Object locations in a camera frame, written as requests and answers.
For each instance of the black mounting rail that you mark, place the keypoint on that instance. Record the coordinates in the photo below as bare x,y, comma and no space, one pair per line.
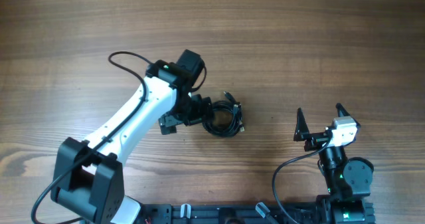
307,212

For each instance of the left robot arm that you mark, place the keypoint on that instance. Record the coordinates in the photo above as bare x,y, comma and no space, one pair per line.
88,176

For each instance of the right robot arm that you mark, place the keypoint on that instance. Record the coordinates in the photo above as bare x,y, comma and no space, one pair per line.
348,179

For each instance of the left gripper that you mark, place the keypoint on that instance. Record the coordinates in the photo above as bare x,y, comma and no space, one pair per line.
202,113

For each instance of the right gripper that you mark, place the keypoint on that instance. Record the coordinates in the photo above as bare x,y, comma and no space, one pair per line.
319,140

